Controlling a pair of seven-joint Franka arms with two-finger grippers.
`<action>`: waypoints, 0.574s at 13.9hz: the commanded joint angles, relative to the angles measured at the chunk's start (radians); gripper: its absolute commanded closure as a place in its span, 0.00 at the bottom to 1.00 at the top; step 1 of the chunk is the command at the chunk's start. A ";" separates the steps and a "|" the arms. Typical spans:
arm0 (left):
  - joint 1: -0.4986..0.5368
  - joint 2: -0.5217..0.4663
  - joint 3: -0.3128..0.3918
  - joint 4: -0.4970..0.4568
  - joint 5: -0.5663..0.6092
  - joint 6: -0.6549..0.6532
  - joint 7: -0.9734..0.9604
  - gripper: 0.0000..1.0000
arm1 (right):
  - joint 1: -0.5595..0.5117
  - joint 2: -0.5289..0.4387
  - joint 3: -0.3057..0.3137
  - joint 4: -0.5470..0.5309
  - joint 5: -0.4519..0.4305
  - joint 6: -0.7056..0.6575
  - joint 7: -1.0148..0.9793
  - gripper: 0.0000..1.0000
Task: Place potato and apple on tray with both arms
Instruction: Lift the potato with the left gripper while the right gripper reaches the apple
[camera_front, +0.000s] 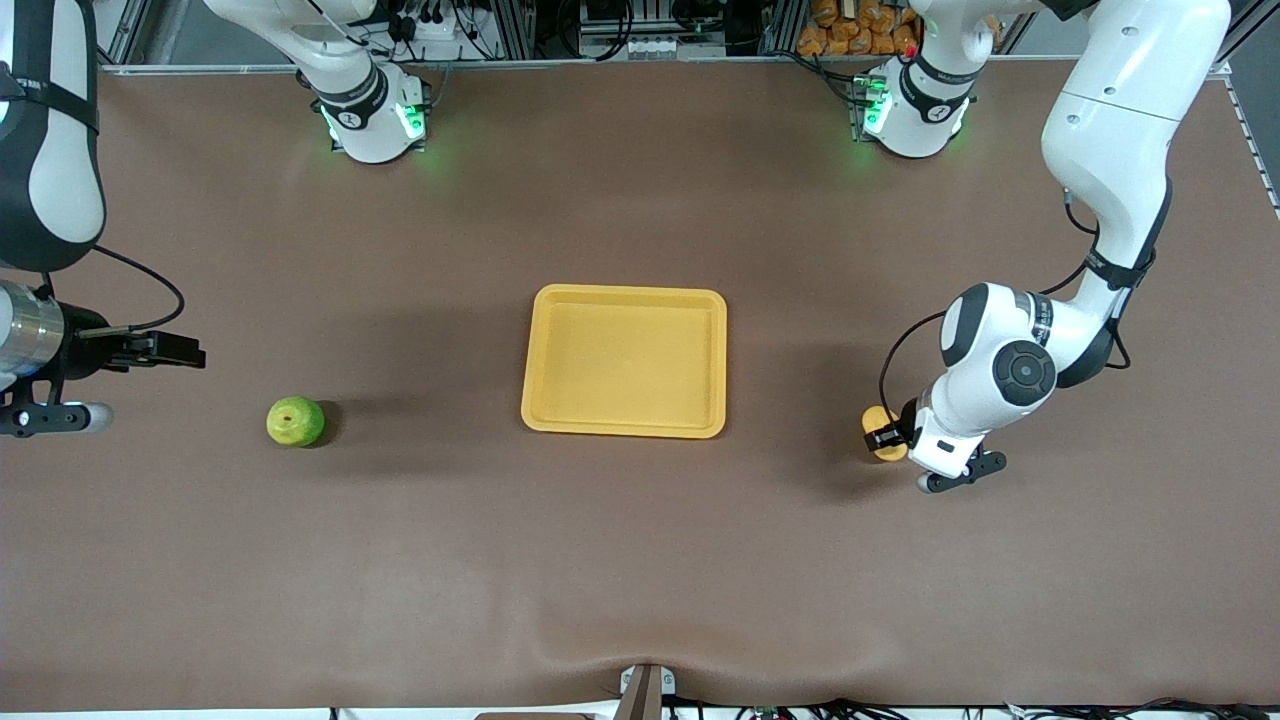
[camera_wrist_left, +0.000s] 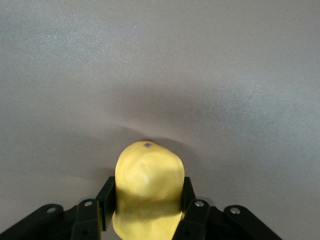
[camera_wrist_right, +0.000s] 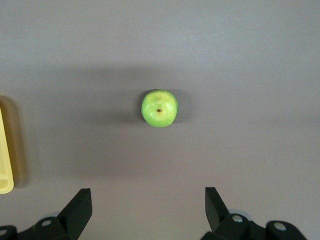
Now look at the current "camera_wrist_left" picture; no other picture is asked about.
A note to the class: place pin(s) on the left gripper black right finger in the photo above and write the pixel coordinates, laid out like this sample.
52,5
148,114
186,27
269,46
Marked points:
200,220

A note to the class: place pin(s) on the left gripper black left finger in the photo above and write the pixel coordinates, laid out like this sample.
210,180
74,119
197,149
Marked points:
85,220

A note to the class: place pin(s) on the yellow potato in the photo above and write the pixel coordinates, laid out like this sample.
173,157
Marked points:
150,185

